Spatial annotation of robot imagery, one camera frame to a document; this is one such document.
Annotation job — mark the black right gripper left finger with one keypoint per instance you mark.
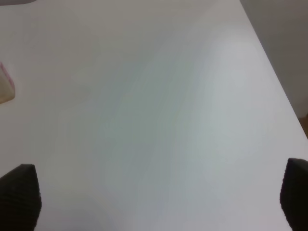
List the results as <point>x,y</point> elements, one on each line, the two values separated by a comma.
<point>20,199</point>

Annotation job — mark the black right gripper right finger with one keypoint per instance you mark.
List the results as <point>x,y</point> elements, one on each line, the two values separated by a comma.
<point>294,194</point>

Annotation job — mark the clear plastic beverage bottle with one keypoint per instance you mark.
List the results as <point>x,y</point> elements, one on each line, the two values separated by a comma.
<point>7,87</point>

